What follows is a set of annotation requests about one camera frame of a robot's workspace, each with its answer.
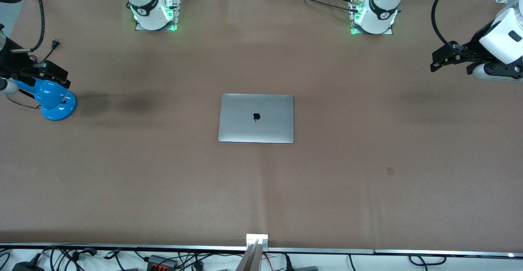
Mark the grey flat box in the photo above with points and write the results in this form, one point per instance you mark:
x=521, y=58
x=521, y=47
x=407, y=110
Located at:
x=304, y=268

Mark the orange black connector box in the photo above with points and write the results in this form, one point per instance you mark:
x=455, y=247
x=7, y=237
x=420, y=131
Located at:
x=161, y=261

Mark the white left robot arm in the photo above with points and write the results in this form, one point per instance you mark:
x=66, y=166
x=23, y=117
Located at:
x=380, y=9

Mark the blue desk lamp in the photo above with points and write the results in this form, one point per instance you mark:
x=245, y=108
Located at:
x=51, y=99

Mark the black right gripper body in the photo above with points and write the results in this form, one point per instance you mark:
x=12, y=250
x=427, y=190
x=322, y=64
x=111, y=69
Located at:
x=11, y=61

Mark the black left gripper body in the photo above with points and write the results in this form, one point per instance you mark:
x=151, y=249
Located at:
x=475, y=44

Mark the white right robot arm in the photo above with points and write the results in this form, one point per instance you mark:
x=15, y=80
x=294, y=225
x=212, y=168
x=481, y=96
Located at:
x=147, y=5

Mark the grey laptop computer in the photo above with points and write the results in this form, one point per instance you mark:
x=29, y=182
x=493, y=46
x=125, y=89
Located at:
x=261, y=128

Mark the brown table cover sheet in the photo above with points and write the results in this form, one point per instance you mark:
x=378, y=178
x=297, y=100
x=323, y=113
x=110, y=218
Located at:
x=261, y=189

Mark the metal table edge rail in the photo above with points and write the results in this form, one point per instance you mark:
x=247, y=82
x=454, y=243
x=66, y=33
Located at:
x=327, y=250

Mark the aluminium camera mount profile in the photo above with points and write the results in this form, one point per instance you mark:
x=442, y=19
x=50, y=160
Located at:
x=251, y=258

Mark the black power adapter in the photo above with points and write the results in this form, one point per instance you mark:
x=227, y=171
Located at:
x=24, y=267

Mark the black floor plug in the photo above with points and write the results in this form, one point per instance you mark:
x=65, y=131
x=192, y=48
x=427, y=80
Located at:
x=83, y=252

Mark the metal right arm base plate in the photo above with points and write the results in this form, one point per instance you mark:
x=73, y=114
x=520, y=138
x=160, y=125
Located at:
x=176, y=13

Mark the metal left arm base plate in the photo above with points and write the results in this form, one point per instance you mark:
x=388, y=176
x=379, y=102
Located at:
x=354, y=30

